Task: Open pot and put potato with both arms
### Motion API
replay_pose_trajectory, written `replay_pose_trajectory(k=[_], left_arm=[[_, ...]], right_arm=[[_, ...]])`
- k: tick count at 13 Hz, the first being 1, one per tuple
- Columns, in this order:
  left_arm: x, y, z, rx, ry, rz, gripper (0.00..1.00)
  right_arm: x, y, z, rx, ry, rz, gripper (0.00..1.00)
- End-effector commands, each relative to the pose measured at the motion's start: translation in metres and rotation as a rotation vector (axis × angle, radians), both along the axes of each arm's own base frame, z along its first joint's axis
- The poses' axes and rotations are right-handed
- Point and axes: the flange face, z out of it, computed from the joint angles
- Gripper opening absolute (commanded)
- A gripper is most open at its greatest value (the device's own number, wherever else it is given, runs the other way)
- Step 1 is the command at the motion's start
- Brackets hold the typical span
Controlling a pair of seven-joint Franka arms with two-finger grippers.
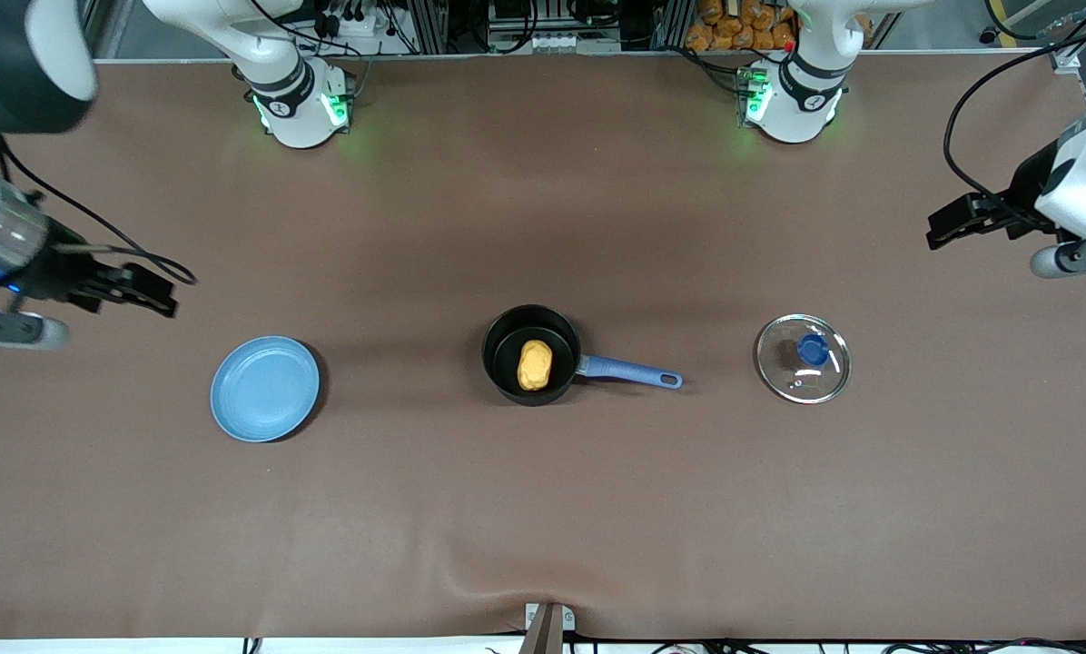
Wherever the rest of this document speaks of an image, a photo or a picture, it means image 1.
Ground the aluminium frame rail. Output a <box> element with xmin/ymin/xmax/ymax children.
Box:
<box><xmin>78</xmin><ymin>0</ymin><xmax>144</xmax><ymax>63</ymax></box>
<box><xmin>1045</xmin><ymin>0</ymin><xmax>1086</xmax><ymax>105</ymax></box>

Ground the glass lid with blue knob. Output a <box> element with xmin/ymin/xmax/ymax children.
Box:
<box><xmin>755</xmin><ymin>313</ymin><xmax>853</xmax><ymax>405</ymax></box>

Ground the brown table cover mat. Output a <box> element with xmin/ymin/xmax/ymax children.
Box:
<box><xmin>0</xmin><ymin>50</ymin><xmax>1086</xmax><ymax>641</ymax></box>

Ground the orange toy food pile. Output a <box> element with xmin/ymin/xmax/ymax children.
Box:
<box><xmin>686</xmin><ymin>0</ymin><xmax>798</xmax><ymax>53</ymax></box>

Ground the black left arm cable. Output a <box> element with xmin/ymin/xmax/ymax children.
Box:
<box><xmin>943</xmin><ymin>16</ymin><xmax>1086</xmax><ymax>208</ymax></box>

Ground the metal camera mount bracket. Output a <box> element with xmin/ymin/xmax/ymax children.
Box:
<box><xmin>523</xmin><ymin>601</ymin><xmax>577</xmax><ymax>654</ymax></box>

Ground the black pot with blue handle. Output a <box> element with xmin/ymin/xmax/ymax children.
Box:
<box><xmin>481</xmin><ymin>303</ymin><xmax>685</xmax><ymax>407</ymax></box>

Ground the blue round plate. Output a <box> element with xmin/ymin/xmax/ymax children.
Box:
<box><xmin>210</xmin><ymin>336</ymin><xmax>322</xmax><ymax>444</ymax></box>

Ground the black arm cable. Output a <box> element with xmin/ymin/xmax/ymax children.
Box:
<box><xmin>0</xmin><ymin>136</ymin><xmax>199</xmax><ymax>286</ymax></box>
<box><xmin>943</xmin><ymin>16</ymin><xmax>1086</xmax><ymax>208</ymax></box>

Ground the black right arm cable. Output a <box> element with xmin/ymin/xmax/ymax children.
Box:
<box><xmin>0</xmin><ymin>136</ymin><xmax>199</xmax><ymax>286</ymax></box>

